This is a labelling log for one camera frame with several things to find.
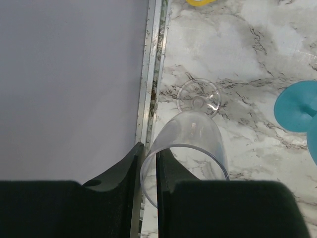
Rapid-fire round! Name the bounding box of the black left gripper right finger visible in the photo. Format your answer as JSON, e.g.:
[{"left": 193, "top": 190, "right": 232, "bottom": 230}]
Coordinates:
[{"left": 156, "top": 149, "right": 198, "bottom": 238}]

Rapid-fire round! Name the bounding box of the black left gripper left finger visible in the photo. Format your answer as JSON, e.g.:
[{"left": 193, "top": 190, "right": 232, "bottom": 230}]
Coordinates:
[{"left": 83, "top": 142, "right": 144, "bottom": 238}]

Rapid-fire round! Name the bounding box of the clear wine glass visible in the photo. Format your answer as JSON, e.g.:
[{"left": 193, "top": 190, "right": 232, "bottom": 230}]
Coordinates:
[{"left": 140, "top": 78, "right": 229, "bottom": 207}]

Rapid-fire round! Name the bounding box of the blue plastic wine glass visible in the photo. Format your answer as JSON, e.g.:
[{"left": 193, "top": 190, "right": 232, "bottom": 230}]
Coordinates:
[{"left": 274, "top": 81, "right": 317, "bottom": 162}]

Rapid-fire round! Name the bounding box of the yellow plastic wine glass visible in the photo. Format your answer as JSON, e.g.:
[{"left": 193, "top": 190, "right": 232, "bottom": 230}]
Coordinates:
[{"left": 186, "top": 0, "right": 216, "bottom": 7}]

